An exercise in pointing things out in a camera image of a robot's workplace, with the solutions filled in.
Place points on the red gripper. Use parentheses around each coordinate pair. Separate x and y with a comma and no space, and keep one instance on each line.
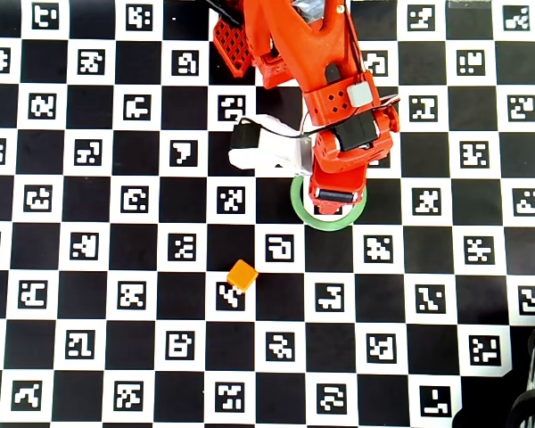
(335,195)

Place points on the red robot arm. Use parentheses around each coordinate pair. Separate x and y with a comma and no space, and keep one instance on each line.
(294,40)

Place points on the orange cube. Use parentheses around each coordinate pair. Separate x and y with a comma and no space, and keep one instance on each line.
(242,273)

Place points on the black white checkerboard marker mat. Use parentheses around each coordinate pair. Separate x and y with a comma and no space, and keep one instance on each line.
(232,156)

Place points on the grey tape wrapped box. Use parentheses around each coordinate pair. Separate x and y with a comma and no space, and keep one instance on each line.
(310,5)

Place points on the clear adhesive tape strip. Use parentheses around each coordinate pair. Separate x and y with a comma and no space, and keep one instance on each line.
(468,3)

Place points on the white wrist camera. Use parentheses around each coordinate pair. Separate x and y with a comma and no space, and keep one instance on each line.
(267,151)

